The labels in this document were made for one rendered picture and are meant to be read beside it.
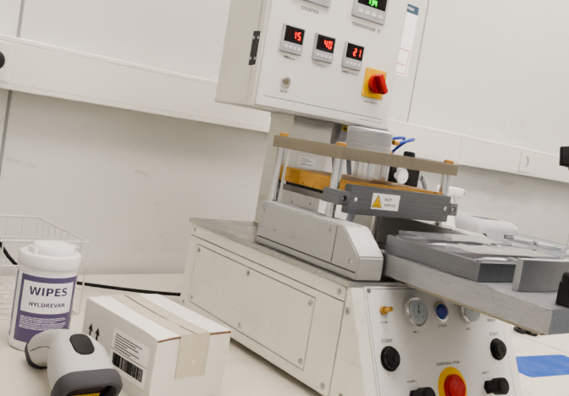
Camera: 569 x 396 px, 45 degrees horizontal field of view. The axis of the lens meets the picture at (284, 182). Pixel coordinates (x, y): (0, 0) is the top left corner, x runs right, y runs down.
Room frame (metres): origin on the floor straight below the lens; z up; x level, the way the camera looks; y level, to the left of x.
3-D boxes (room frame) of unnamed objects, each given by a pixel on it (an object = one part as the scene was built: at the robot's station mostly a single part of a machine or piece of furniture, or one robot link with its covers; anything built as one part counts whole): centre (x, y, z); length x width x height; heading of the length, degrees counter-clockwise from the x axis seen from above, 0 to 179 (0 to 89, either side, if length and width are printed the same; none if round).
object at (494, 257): (0.94, -0.31, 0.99); 0.18 x 0.06 x 0.02; 127
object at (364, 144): (1.22, -0.13, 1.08); 0.31 x 0.24 x 0.13; 127
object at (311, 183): (1.19, -0.14, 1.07); 0.22 x 0.17 x 0.10; 127
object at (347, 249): (1.05, -0.06, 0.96); 0.25 x 0.05 x 0.07; 37
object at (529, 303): (0.94, -0.32, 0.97); 0.30 x 0.22 x 0.08; 37
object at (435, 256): (0.98, -0.29, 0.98); 0.20 x 0.17 x 0.03; 127
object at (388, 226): (1.21, -0.29, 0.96); 0.26 x 0.05 x 0.07; 37
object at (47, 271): (0.99, 0.32, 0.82); 0.09 x 0.09 x 0.15
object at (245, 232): (1.21, -0.11, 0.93); 0.46 x 0.35 x 0.01; 37
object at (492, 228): (2.12, -0.59, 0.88); 0.25 x 0.20 x 0.17; 36
